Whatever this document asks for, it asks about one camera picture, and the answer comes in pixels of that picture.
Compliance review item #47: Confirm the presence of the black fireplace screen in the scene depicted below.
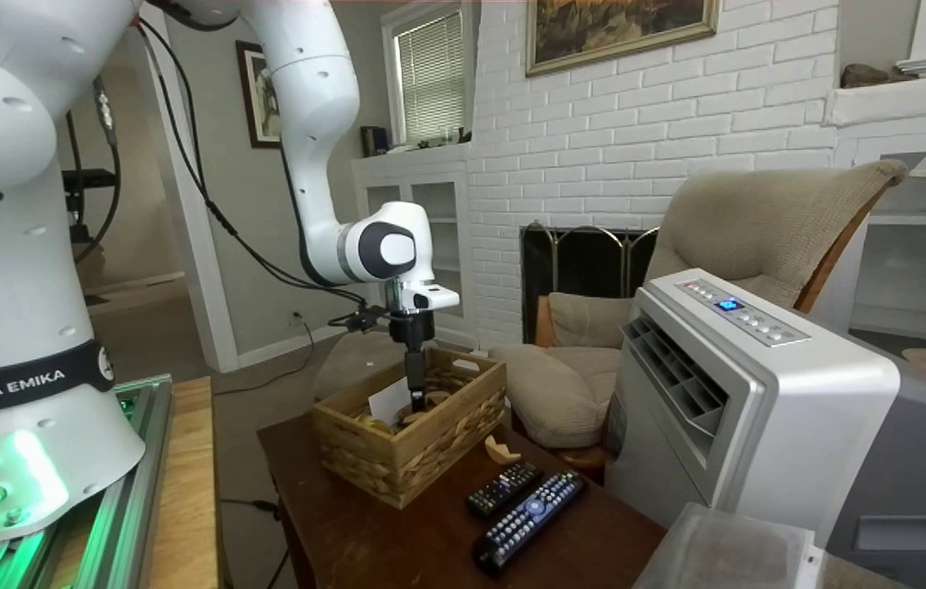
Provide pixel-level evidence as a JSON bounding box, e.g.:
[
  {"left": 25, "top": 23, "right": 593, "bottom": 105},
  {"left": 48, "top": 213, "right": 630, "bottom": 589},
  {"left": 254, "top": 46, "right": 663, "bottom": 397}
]
[{"left": 520, "top": 223, "right": 654, "bottom": 343}]

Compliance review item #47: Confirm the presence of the black RCA remote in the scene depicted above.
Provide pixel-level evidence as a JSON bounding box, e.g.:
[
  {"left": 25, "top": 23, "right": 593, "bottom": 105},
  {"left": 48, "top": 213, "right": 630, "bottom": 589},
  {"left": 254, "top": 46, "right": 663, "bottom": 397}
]
[{"left": 471, "top": 470, "right": 585, "bottom": 575}]

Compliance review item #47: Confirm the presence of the black Sony remote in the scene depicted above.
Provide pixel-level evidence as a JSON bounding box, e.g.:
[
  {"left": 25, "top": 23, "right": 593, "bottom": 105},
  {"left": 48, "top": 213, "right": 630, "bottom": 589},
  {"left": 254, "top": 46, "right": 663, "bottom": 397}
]
[{"left": 464, "top": 463, "right": 540, "bottom": 519}]

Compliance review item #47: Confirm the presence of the white paper card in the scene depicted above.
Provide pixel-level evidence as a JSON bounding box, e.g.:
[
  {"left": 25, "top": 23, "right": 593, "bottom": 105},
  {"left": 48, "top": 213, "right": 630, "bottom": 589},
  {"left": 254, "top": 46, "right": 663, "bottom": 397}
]
[{"left": 366, "top": 380, "right": 411, "bottom": 425}]

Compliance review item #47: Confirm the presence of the wooden zigzag block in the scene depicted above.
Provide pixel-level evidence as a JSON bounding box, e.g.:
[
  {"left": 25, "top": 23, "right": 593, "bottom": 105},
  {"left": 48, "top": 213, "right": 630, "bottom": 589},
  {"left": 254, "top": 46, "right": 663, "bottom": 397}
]
[{"left": 484, "top": 435, "right": 520, "bottom": 465}]

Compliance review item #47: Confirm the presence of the white built-in shelf cabinet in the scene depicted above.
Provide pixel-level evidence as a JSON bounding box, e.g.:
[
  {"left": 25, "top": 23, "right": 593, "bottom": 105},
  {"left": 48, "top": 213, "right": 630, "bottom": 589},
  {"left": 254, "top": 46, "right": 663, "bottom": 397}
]
[{"left": 352, "top": 146, "right": 479, "bottom": 346}]

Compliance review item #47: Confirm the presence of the small framed wall picture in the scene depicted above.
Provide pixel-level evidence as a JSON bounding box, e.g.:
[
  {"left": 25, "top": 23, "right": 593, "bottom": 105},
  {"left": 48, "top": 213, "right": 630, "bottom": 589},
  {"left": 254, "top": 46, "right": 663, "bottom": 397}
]
[{"left": 236, "top": 43, "right": 279, "bottom": 146}]

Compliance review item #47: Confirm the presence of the dark wooden side table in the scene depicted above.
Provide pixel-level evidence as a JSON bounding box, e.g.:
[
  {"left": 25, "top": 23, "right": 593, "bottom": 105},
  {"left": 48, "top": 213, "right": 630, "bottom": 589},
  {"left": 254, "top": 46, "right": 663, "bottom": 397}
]
[{"left": 257, "top": 416, "right": 663, "bottom": 589}]

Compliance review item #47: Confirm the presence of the framed landscape painting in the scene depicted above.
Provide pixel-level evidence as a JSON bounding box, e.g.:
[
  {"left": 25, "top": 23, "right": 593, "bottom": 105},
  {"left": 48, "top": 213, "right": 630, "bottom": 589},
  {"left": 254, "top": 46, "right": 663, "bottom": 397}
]
[{"left": 522, "top": 0, "right": 718, "bottom": 75}]

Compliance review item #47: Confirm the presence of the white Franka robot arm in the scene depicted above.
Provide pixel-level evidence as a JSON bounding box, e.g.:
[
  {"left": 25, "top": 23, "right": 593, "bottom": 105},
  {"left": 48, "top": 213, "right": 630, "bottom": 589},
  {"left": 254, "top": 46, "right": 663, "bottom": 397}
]
[{"left": 0, "top": 0, "right": 458, "bottom": 539}]

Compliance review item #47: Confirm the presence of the woven wooden box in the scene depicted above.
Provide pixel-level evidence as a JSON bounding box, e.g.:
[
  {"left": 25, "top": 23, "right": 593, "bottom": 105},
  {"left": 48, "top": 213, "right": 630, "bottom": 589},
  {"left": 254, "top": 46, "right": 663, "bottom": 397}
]
[{"left": 312, "top": 346, "right": 508, "bottom": 509}]

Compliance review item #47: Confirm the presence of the light wooden robot table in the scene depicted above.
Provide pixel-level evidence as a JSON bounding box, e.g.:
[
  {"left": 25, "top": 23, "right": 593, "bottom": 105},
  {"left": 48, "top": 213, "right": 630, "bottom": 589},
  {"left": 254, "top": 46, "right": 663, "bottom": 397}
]
[{"left": 140, "top": 377, "right": 223, "bottom": 589}]

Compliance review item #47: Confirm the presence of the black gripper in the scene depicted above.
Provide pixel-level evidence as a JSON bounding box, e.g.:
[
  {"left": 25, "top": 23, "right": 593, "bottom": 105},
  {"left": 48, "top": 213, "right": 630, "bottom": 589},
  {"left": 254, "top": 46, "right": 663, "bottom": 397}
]
[{"left": 388, "top": 310, "right": 436, "bottom": 411}]

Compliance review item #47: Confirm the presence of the beige rocking armchair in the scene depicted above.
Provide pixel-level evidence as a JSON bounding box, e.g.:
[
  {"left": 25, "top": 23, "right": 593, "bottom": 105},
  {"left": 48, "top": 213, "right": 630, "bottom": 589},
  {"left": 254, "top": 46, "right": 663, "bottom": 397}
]
[{"left": 508, "top": 160, "right": 903, "bottom": 452}]

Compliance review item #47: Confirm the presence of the white portable air conditioner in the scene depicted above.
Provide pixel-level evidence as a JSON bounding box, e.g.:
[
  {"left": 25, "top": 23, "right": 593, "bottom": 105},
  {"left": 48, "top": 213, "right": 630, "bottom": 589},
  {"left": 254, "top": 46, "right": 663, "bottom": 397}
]
[{"left": 604, "top": 279, "right": 898, "bottom": 544}]

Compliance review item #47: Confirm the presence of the grey plastic bin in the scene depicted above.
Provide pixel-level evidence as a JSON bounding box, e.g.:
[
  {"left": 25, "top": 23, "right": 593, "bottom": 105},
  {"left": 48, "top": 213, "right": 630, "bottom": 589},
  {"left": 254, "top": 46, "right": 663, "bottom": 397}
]
[{"left": 630, "top": 504, "right": 825, "bottom": 589}]

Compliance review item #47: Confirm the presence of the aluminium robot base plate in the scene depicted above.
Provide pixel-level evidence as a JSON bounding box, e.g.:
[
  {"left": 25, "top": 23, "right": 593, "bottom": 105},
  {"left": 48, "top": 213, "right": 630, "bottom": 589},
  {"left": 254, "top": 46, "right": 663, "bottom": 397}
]
[{"left": 0, "top": 377, "right": 173, "bottom": 589}]

